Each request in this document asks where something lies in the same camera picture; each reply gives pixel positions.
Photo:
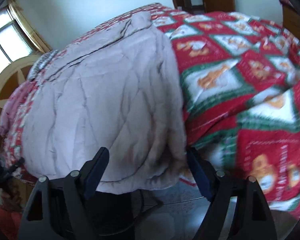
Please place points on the window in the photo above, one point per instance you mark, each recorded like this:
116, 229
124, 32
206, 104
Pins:
14, 44

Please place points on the yellow curtain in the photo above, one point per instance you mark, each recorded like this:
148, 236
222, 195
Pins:
17, 13

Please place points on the wooden dresser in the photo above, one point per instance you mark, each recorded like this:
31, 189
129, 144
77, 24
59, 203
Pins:
291, 19

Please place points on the light pink quilted jacket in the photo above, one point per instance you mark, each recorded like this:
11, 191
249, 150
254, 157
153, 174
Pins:
118, 89

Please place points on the beige wooden headboard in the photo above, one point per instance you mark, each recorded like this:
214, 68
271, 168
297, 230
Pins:
14, 75

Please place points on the pink folded blanket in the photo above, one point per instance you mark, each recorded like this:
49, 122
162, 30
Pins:
11, 106

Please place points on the striped grey pillow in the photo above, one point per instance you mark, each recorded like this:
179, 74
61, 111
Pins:
40, 64

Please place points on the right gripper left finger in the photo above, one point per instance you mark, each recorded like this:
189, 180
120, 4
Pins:
58, 209

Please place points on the red christmas patterned bedspread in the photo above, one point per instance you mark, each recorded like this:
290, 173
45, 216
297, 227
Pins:
240, 81

